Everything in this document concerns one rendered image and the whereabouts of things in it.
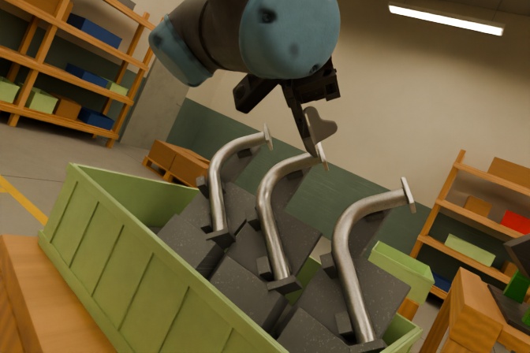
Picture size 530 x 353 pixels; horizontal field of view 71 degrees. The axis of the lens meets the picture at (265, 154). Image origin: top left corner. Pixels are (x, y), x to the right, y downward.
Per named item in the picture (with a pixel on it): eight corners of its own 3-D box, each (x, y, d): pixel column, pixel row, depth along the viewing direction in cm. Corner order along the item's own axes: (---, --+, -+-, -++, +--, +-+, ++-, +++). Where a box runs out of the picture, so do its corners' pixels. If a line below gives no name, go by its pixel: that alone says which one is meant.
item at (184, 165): (140, 164, 574) (152, 138, 572) (178, 172, 642) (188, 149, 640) (190, 198, 508) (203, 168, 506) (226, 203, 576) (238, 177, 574)
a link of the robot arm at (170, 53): (164, 35, 32) (251, -44, 34) (133, 35, 41) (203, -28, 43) (220, 102, 36) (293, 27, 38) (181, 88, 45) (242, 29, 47)
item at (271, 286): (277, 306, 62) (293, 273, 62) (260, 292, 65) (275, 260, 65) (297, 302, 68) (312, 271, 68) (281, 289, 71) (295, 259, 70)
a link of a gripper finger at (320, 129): (345, 155, 59) (330, 102, 56) (310, 165, 60) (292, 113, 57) (343, 148, 62) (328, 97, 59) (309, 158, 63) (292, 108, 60)
